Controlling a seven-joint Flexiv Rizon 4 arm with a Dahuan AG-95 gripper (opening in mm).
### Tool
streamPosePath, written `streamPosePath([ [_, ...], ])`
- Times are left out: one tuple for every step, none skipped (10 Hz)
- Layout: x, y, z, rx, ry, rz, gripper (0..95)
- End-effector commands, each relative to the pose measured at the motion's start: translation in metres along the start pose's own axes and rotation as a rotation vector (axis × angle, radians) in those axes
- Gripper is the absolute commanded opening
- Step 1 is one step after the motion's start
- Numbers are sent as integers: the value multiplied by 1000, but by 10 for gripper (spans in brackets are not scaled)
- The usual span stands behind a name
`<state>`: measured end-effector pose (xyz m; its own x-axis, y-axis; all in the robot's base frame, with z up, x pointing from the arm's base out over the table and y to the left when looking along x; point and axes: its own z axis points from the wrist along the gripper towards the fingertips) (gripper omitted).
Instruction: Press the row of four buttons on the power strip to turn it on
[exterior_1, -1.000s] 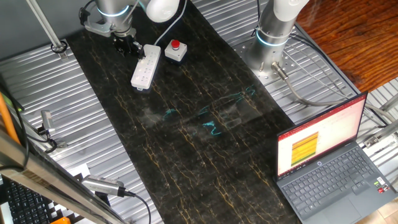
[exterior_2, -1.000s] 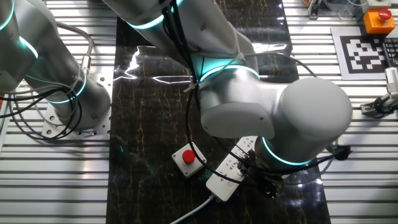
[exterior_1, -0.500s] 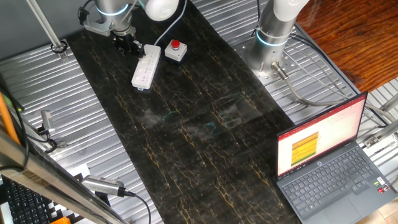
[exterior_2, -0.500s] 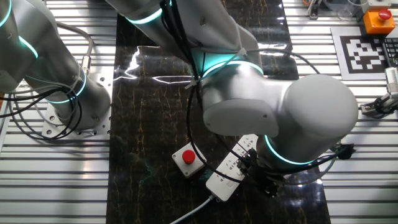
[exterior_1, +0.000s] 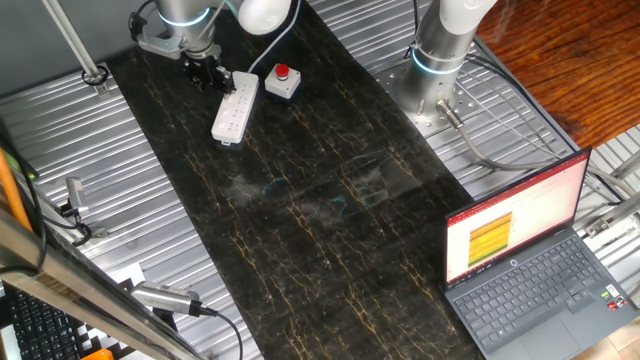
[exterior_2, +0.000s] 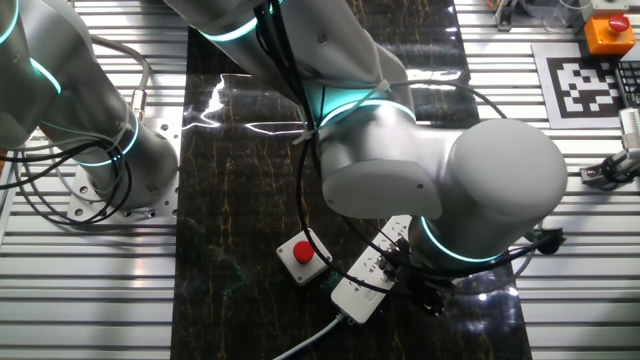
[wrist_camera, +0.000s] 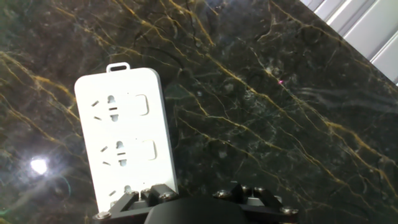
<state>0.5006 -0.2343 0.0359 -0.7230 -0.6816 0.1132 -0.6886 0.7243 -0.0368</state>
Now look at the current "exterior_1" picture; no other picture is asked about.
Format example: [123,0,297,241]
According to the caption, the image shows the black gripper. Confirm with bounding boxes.
[181,51,238,97]

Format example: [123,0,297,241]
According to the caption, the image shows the white four-outlet power strip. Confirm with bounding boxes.
[210,70,261,147]

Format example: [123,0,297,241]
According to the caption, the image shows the grey box with red button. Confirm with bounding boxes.
[263,62,303,105]

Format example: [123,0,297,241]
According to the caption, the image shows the slanted aluminium pole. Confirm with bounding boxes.
[41,0,110,97]

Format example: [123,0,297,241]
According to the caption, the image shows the black marble pattern mat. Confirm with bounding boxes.
[106,0,486,360]

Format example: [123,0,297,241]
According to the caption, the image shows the black white marker board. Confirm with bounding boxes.
[74,262,151,360]

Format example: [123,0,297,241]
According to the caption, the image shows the orange pole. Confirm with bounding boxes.
[0,147,34,234]

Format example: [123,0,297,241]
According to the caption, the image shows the black keyboard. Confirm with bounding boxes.
[3,284,84,360]

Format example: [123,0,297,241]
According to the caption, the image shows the dark grey open laptop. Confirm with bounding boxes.
[442,146,640,360]

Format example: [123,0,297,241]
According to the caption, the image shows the white power strip cable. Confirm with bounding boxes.
[247,0,302,74]

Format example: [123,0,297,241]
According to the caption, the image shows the black cable loop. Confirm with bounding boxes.
[81,64,110,87]

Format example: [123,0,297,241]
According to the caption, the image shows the small grey camera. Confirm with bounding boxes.
[65,176,90,211]

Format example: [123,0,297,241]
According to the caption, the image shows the ribbed silver camera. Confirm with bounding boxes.
[130,280,220,318]

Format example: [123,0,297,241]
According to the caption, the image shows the grey cable with metal connector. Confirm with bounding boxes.
[435,98,640,197]

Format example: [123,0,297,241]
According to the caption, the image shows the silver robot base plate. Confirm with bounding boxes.
[373,42,484,139]

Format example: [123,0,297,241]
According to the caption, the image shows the black cable of ribbed camera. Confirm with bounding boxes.
[199,304,245,360]

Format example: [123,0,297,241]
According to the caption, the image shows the aluminium frame bar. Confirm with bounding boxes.
[0,207,204,360]

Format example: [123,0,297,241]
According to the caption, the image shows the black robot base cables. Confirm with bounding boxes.
[465,52,624,204]

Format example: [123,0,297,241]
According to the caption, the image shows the aluminium profile frame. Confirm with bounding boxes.
[582,149,640,239]

